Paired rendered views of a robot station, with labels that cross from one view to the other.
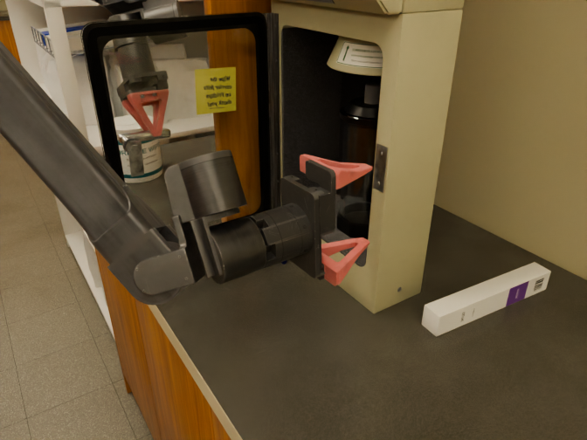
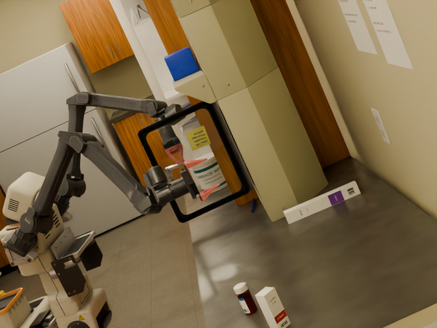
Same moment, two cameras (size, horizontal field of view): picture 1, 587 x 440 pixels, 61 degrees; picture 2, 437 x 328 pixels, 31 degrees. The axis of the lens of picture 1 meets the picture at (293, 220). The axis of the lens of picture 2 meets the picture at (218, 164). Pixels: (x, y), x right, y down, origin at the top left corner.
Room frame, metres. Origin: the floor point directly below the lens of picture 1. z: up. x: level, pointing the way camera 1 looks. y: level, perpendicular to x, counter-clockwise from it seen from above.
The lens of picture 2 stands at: (-1.62, -1.54, 1.78)
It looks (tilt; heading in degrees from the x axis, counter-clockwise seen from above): 12 degrees down; 33
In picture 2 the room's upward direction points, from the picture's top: 25 degrees counter-clockwise
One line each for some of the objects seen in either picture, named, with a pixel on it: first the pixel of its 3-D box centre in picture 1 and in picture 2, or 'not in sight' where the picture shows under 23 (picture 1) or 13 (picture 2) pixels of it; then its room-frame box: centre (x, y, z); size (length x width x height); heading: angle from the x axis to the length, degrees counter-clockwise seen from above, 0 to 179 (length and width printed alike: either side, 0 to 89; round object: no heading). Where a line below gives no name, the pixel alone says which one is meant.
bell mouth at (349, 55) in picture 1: (382, 47); not in sight; (0.83, -0.14, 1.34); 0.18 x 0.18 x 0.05
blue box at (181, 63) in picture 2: not in sight; (181, 63); (0.83, 0.05, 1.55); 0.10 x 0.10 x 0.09; 33
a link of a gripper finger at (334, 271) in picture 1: (336, 242); (205, 187); (0.50, -0.05, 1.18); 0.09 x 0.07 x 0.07; 123
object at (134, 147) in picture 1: (134, 158); (169, 176); (0.75, 0.26, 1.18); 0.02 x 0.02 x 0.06; 33
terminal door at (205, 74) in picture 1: (193, 139); (194, 162); (0.83, 0.17, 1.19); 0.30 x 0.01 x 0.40; 123
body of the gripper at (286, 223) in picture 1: (283, 232); (181, 187); (0.46, 0.01, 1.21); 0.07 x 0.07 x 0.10; 33
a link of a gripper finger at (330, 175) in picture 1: (336, 187); (196, 168); (0.50, -0.05, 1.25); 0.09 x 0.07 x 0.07; 123
